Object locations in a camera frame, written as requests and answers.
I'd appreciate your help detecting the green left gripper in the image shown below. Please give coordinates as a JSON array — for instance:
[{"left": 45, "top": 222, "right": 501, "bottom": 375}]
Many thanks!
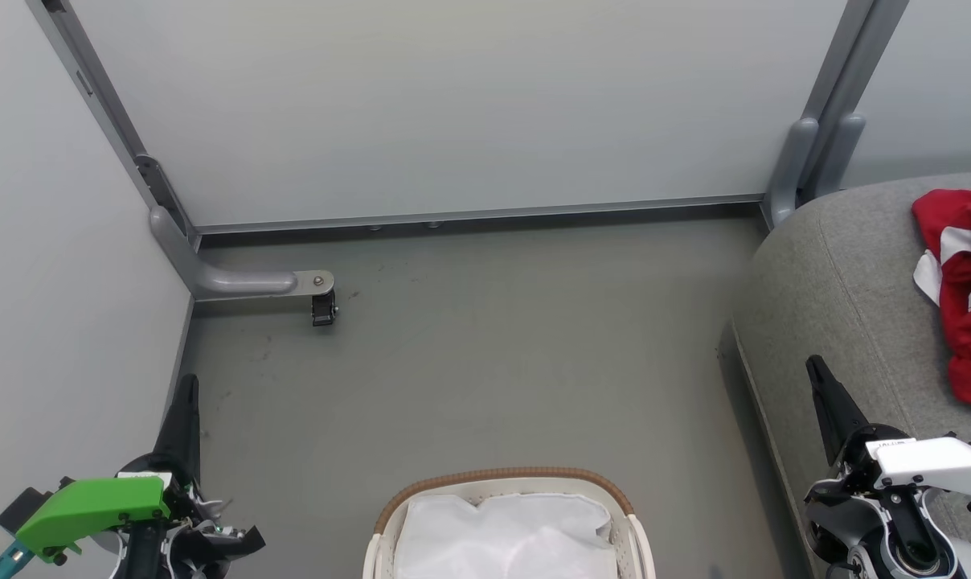
[{"left": 14, "top": 374, "right": 206, "bottom": 564}]

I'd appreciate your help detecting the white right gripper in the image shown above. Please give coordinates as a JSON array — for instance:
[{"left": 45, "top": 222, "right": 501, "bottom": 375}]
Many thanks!
[{"left": 805, "top": 355, "right": 971, "bottom": 494}]

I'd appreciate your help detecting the grey fabric sofa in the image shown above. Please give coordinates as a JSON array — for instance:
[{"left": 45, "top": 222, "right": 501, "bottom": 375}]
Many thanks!
[{"left": 730, "top": 171, "right": 971, "bottom": 579}]

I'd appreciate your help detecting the grey curved partition foot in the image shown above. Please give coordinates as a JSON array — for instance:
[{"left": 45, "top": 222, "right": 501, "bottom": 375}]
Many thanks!
[
  {"left": 765, "top": 117, "right": 821, "bottom": 229},
  {"left": 813, "top": 113, "right": 867, "bottom": 200},
  {"left": 149, "top": 205, "right": 336, "bottom": 302}
]

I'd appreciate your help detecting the teal plastic part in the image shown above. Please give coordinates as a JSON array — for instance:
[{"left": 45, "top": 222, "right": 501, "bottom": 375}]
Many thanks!
[{"left": 0, "top": 538, "right": 35, "bottom": 579}]

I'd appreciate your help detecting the white laundry basket brown rim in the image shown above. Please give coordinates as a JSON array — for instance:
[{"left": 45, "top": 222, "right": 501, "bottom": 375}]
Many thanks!
[{"left": 363, "top": 466, "right": 658, "bottom": 579}]

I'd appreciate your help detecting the grey partition frame post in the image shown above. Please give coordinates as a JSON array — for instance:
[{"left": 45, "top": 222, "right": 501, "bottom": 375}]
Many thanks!
[
  {"left": 26, "top": 0, "right": 203, "bottom": 248},
  {"left": 799, "top": 0, "right": 911, "bottom": 202}
]

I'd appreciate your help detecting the grey partition bottom rail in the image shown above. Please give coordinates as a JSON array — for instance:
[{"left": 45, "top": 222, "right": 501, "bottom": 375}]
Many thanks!
[{"left": 196, "top": 193, "right": 766, "bottom": 237}]

